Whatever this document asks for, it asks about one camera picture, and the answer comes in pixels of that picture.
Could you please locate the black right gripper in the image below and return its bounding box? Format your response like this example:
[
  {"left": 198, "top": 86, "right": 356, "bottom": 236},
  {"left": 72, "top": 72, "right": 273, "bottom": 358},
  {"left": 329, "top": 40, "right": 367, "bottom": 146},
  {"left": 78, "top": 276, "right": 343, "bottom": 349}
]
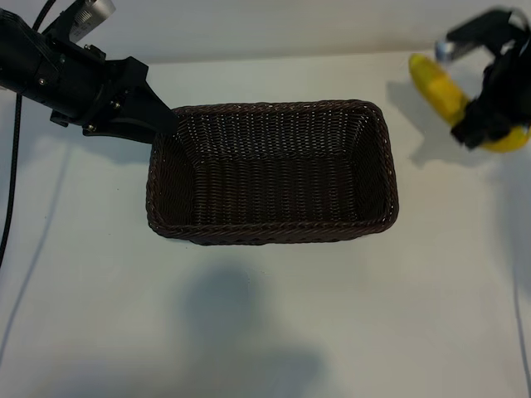
[{"left": 450, "top": 41, "right": 531, "bottom": 151}]

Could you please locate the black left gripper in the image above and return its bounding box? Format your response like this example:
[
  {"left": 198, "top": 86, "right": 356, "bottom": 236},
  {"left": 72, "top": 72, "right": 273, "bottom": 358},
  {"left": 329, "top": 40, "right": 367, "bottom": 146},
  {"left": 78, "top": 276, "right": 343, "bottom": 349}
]
[{"left": 41, "top": 39, "right": 180, "bottom": 145}]

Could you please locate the yellow banana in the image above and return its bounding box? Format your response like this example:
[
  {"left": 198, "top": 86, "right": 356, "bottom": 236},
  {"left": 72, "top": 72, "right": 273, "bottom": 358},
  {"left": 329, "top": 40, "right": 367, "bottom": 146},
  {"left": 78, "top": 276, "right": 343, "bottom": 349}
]
[{"left": 408, "top": 52, "right": 531, "bottom": 154}]

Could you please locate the dark brown wicker basket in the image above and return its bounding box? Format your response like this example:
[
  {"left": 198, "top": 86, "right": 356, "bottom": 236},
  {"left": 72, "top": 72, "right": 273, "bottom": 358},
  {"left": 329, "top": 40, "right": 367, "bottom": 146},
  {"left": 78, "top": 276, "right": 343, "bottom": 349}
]
[{"left": 144, "top": 98, "right": 400, "bottom": 247}]

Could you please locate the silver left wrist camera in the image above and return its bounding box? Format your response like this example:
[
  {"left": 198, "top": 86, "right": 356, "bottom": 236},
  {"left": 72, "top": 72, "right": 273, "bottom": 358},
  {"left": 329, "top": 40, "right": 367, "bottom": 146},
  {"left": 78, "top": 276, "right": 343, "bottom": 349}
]
[{"left": 66, "top": 0, "right": 118, "bottom": 41}]

